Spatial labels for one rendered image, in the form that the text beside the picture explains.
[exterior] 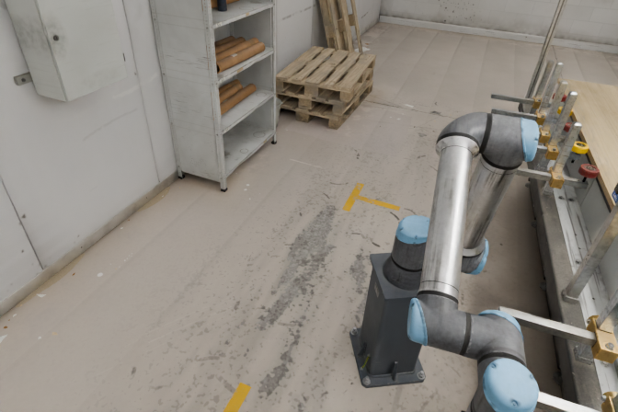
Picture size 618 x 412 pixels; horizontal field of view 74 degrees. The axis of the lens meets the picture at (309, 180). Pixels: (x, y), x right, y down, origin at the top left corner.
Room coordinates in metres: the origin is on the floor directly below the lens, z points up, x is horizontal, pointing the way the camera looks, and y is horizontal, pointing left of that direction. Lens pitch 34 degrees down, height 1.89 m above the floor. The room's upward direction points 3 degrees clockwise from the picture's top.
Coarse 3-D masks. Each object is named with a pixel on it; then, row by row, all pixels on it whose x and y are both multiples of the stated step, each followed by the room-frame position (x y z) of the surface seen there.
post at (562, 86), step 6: (564, 84) 2.21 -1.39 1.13; (558, 90) 2.22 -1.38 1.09; (564, 90) 2.21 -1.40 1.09; (558, 96) 2.22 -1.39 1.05; (552, 102) 2.24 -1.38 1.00; (558, 102) 2.21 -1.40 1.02; (552, 108) 2.22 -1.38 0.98; (552, 114) 2.21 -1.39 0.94; (546, 120) 2.22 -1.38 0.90; (552, 120) 2.21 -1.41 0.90; (546, 126) 2.21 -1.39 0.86; (540, 144) 2.21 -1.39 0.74
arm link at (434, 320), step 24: (456, 120) 1.05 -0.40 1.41; (480, 120) 1.03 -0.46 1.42; (456, 144) 0.97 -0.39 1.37; (480, 144) 1.00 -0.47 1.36; (456, 168) 0.90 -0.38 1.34; (456, 192) 0.84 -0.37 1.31; (432, 216) 0.80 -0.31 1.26; (456, 216) 0.78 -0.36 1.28; (432, 240) 0.73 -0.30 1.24; (456, 240) 0.72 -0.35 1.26; (432, 264) 0.67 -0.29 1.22; (456, 264) 0.67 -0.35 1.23; (432, 288) 0.62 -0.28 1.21; (456, 288) 0.63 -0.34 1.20; (408, 312) 0.61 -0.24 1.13; (432, 312) 0.57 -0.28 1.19; (456, 312) 0.57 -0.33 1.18; (408, 336) 0.55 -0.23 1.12; (432, 336) 0.53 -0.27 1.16; (456, 336) 0.52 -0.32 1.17
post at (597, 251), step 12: (612, 216) 1.05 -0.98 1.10; (612, 228) 1.04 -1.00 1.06; (600, 240) 1.04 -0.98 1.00; (612, 240) 1.03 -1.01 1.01; (588, 252) 1.07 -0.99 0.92; (600, 252) 1.04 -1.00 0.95; (588, 264) 1.04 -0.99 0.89; (576, 276) 1.06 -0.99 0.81; (588, 276) 1.04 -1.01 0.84; (576, 288) 1.04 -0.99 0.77; (564, 300) 1.04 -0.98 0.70; (576, 300) 1.03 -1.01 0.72
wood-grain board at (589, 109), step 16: (560, 80) 2.94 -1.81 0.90; (576, 80) 2.95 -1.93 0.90; (592, 96) 2.65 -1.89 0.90; (608, 96) 2.67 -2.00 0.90; (576, 112) 2.36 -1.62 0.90; (592, 112) 2.37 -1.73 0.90; (608, 112) 2.38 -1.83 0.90; (592, 128) 2.14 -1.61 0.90; (608, 128) 2.15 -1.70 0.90; (592, 144) 1.93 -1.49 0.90; (608, 144) 1.94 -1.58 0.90; (592, 160) 1.79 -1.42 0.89; (608, 160) 1.77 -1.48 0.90; (608, 176) 1.62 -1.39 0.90; (608, 192) 1.49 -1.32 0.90
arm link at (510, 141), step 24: (504, 120) 1.02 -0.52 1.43; (528, 120) 1.03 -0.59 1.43; (504, 144) 0.98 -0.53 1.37; (528, 144) 0.97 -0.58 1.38; (480, 168) 1.05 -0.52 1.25; (504, 168) 1.00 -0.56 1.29; (480, 192) 1.05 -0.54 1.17; (504, 192) 1.04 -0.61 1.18; (480, 216) 1.06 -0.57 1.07; (480, 240) 1.11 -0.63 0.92; (480, 264) 1.10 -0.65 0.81
